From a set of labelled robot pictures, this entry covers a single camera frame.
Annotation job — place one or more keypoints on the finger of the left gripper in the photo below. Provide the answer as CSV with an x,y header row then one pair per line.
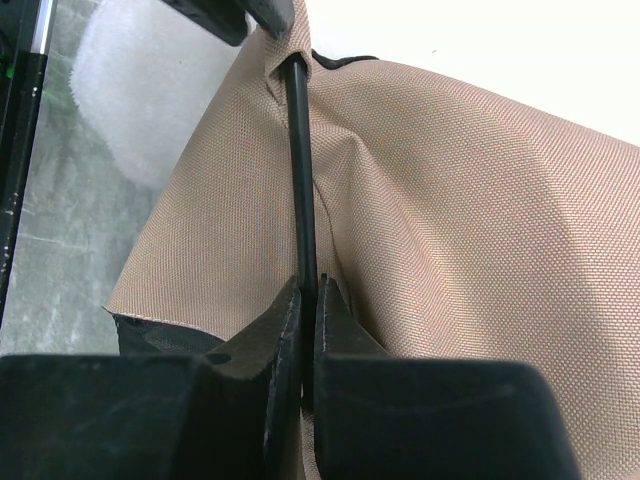
x,y
275,17
224,19

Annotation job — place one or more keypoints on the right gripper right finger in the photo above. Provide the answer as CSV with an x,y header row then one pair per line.
x,y
381,417

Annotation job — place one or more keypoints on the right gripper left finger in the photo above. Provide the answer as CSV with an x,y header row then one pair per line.
x,y
230,413

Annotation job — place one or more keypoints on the tan fabric pet tent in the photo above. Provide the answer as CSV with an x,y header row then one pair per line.
x,y
457,223

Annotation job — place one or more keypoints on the white fluffy cushion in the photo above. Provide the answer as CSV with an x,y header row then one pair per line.
x,y
143,74

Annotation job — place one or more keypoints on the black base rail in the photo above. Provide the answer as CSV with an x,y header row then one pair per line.
x,y
26,29

